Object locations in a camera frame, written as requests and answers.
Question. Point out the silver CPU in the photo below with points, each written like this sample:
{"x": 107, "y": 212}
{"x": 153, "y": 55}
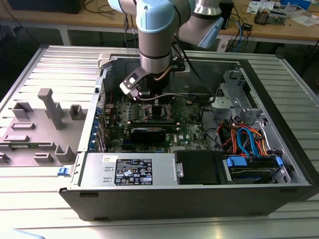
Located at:
{"x": 162, "y": 111}

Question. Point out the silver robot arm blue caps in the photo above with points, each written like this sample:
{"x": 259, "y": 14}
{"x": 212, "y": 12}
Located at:
{"x": 154, "y": 44}

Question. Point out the CPU socket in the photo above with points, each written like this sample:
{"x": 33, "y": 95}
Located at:
{"x": 145, "y": 113}

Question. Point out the silver coin cell battery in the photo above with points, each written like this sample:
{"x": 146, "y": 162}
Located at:
{"x": 190, "y": 101}

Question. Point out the green motherboard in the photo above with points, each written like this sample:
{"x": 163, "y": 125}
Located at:
{"x": 189, "y": 119}

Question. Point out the black graphics card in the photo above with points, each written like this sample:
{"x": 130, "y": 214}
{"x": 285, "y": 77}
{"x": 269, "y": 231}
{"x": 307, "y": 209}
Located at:
{"x": 147, "y": 136}

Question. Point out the grey case latch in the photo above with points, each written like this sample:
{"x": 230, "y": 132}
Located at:
{"x": 103, "y": 61}

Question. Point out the silver metal drive cage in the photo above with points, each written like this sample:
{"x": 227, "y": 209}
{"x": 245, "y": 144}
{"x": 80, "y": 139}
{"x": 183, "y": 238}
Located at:
{"x": 219, "y": 104}

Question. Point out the black drive box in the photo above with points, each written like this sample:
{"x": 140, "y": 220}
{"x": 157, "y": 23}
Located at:
{"x": 199, "y": 166}

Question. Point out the silver power supply unit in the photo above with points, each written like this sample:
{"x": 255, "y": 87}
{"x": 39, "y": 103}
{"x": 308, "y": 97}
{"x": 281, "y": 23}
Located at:
{"x": 97, "y": 169}

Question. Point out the small black adapter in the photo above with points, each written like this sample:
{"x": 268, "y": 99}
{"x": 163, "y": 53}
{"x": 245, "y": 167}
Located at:
{"x": 248, "y": 27}

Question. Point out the black grey PC case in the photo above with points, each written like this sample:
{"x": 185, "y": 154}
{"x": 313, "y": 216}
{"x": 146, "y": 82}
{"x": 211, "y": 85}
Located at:
{"x": 174, "y": 206}

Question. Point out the brown metal heat sink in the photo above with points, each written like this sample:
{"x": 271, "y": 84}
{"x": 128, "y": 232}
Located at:
{"x": 261, "y": 17}

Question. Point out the grey parts rack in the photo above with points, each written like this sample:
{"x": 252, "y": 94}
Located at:
{"x": 42, "y": 124}

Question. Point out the white printed leaflet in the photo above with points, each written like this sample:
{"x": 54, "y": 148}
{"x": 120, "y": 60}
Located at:
{"x": 254, "y": 6}

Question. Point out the hard disk in blue carrier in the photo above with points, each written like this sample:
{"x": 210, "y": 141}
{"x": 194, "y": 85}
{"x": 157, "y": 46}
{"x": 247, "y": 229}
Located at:
{"x": 249, "y": 171}

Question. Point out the wooden workbench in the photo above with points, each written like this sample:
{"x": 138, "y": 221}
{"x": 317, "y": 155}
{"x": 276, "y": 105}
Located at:
{"x": 274, "y": 32}

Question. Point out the blue case latch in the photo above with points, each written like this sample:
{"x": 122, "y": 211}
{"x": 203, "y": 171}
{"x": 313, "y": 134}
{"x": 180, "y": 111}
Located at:
{"x": 62, "y": 171}

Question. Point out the grey electronic device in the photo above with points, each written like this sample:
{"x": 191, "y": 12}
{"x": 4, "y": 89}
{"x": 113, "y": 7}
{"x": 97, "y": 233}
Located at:
{"x": 277, "y": 16}

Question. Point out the large black box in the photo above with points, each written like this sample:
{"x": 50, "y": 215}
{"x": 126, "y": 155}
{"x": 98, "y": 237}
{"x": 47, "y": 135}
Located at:
{"x": 45, "y": 6}

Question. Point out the green RAM stick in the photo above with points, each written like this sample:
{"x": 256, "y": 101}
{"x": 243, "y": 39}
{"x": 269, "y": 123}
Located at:
{"x": 21, "y": 147}

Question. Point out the white paper sheet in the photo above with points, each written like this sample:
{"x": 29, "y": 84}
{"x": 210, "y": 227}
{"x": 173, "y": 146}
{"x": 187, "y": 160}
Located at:
{"x": 305, "y": 20}

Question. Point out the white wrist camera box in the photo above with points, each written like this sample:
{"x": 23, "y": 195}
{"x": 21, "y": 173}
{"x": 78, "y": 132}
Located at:
{"x": 183, "y": 74}

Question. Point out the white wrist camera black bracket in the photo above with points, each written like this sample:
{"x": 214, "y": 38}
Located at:
{"x": 125, "y": 87}

